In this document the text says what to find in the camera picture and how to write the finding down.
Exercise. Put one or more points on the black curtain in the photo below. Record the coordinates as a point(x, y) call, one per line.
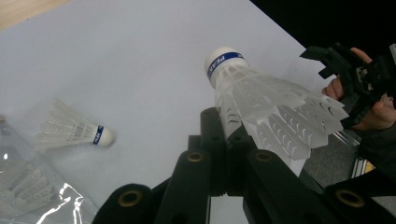
point(327, 18)

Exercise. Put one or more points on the clear plastic bag beige trim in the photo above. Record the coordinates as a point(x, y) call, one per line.
point(68, 202)

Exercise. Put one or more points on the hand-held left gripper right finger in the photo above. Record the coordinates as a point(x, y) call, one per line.
point(238, 146)

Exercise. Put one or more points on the white table cover sheet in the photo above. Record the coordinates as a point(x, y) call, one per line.
point(140, 62)

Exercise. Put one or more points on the white shuttlecock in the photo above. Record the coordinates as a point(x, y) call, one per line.
point(258, 96)
point(71, 130)

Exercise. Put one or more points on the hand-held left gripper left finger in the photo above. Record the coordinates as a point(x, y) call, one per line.
point(214, 140)

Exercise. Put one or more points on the metal floor rail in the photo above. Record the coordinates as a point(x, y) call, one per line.
point(356, 166)

